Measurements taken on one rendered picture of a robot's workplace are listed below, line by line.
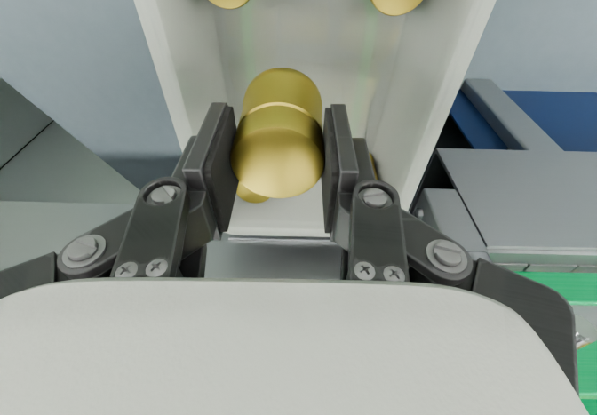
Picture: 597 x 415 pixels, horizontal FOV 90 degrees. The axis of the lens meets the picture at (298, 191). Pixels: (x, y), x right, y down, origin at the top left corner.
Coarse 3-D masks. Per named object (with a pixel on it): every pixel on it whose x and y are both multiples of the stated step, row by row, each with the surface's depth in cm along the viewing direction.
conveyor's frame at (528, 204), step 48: (480, 96) 40; (528, 144) 32; (480, 192) 26; (528, 192) 26; (576, 192) 26; (0, 240) 33; (48, 240) 33; (240, 240) 33; (528, 240) 22; (576, 240) 23
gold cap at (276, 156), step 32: (256, 96) 11; (288, 96) 11; (320, 96) 13; (256, 128) 10; (288, 128) 10; (320, 128) 11; (256, 160) 10; (288, 160) 10; (320, 160) 10; (256, 192) 12; (288, 192) 11
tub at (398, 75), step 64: (192, 0) 18; (256, 0) 20; (320, 0) 20; (448, 0) 16; (192, 64) 19; (256, 64) 23; (320, 64) 23; (384, 64) 23; (448, 64) 16; (192, 128) 20; (384, 128) 26; (320, 192) 29
